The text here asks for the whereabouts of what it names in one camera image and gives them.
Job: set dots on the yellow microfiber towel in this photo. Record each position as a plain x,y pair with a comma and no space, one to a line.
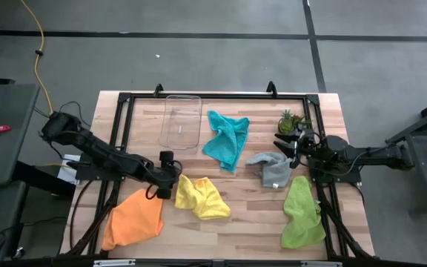
202,200

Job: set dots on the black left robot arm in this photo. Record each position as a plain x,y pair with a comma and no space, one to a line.
98,150

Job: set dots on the teal microfiber towel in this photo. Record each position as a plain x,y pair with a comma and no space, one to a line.
228,141

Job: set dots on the orange microfiber towel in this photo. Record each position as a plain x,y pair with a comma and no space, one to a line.
132,222

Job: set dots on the lime green microfiber towel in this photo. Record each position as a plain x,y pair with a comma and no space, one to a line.
302,215

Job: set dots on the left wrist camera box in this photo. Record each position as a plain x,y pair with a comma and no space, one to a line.
166,157

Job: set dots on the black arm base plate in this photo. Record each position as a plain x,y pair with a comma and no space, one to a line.
87,172
347,174

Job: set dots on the clear plastic bin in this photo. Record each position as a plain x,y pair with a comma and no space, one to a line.
180,122

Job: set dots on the succulent in black pot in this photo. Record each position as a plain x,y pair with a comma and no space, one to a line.
287,124

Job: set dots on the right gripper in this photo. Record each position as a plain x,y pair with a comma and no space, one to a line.
304,146

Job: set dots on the silver frame bracket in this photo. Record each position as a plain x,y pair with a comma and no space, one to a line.
113,263
321,264

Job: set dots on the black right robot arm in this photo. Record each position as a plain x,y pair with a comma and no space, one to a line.
369,154

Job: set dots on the black frame clamp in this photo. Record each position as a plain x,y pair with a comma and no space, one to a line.
158,91
271,89

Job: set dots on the grey metal desk frame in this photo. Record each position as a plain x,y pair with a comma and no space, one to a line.
424,167

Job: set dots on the white paper sheet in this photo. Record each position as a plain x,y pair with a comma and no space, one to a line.
65,174

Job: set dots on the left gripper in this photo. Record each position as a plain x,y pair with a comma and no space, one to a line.
169,174

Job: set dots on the grey microfiber towel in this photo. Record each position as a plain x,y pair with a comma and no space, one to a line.
274,170

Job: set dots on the black aluminium table frame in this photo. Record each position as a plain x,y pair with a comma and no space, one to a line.
217,97

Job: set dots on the grey side table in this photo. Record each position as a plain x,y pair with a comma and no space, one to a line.
9,167

